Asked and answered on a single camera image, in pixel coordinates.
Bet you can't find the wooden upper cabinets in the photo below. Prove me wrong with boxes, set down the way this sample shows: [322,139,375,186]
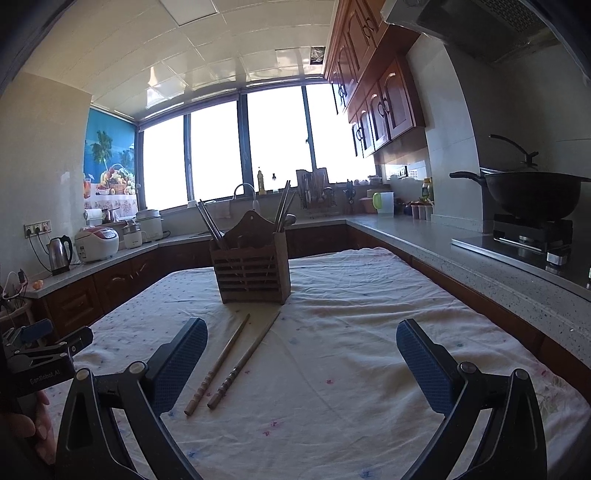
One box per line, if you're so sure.
[322,0,428,160]

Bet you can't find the range hood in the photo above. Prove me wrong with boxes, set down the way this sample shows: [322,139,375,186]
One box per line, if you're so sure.
[380,0,556,64]

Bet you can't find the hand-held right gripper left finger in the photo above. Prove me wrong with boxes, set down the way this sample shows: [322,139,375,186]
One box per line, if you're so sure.
[55,316,209,480]

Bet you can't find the metal faucet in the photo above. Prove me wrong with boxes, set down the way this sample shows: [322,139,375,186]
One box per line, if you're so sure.
[232,183,260,213]

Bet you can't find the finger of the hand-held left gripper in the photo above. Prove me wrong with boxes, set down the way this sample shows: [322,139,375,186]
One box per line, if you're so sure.
[4,318,54,345]
[14,325,95,359]

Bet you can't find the green and white cup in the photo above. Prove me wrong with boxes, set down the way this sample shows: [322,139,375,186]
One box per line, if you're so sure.
[372,190,396,218]

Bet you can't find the wooden utensil holder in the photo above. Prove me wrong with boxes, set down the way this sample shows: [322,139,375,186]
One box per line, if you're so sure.
[209,210,292,306]

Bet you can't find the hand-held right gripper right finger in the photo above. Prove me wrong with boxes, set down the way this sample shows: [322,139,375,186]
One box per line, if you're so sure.
[396,318,548,480]

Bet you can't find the tall white rice cooker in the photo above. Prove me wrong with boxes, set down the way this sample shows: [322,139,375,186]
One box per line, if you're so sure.
[134,208,165,243]

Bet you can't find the gas stove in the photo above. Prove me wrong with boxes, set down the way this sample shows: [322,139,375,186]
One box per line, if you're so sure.
[451,214,591,289]

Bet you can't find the kitchen window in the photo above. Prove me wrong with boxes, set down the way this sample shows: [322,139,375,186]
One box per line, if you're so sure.
[136,80,380,214]

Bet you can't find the metal chopstick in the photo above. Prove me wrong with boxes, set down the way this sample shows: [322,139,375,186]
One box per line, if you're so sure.
[196,200,224,250]
[201,199,228,243]

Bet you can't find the white juicer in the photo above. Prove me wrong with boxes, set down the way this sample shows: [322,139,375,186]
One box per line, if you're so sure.
[121,220,145,250]

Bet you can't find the steel electric kettle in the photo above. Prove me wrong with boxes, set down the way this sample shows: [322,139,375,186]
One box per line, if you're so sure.
[45,235,74,277]

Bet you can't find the floral tablecloth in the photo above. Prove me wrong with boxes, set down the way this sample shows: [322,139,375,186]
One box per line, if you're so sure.
[39,246,591,480]

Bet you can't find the beach wall poster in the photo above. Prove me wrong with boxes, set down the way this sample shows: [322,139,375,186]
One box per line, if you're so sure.
[83,106,140,211]

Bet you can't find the white cable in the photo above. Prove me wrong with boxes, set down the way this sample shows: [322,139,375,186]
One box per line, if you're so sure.
[0,270,32,319]

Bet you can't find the person's left hand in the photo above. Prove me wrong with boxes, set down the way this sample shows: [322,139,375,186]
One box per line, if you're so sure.
[0,390,58,466]

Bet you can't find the wooden chopstick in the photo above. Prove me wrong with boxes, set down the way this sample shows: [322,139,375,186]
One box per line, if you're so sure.
[281,191,297,230]
[185,313,252,416]
[206,311,282,411]
[275,185,288,233]
[276,180,291,232]

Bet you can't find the white and red rice cooker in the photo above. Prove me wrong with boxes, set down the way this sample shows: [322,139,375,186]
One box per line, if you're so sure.
[73,224,121,264]

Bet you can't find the black wok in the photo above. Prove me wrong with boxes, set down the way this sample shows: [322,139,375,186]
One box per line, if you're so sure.
[449,169,591,222]

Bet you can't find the dish rack with utensils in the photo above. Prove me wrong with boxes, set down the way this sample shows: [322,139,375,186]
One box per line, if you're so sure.
[295,168,330,209]

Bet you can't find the wire dish rack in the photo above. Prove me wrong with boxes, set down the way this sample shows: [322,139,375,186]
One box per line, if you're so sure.
[300,186,338,218]

